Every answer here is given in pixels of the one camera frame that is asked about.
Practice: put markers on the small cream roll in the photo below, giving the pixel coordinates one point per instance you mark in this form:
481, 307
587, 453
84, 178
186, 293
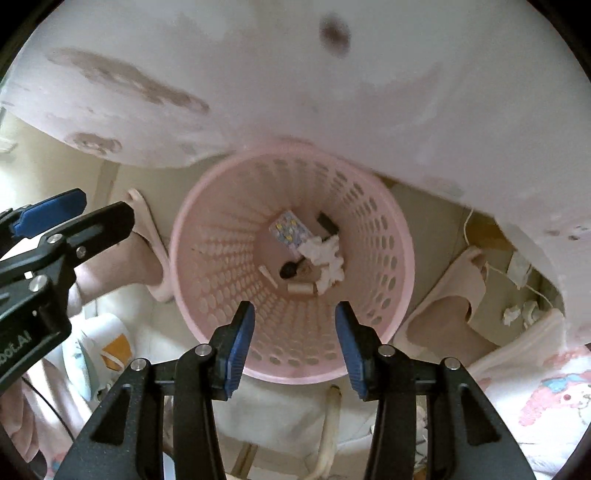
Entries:
300, 289

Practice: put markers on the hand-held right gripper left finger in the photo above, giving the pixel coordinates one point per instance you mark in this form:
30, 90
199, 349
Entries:
239, 341

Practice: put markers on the white plug adapter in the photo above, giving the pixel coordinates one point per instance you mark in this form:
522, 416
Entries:
519, 270

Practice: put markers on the white tissue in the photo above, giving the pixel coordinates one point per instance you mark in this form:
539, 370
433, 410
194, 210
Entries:
325, 261

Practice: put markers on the small white bottle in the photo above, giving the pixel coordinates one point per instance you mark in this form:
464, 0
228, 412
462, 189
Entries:
268, 277

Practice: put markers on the pink slipper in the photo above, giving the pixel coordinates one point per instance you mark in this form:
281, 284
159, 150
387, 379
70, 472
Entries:
455, 286
147, 230

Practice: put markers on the small patterned pastel box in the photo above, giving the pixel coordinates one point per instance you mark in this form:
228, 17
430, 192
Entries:
288, 230

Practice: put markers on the white cloth with orange print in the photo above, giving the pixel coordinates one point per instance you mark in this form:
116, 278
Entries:
108, 341

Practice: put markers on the black wrapper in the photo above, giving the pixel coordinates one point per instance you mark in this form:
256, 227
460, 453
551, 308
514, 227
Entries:
327, 224

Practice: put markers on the pink perforated plastic basket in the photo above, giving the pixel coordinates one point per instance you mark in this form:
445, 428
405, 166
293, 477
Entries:
369, 258

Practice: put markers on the cartoon print white cloth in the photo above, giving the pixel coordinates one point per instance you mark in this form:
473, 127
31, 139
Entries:
545, 392

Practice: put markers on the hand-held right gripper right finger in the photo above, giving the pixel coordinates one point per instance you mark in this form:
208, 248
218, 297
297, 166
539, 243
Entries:
352, 344

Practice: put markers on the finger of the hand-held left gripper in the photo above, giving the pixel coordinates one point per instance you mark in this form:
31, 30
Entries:
99, 226
51, 210

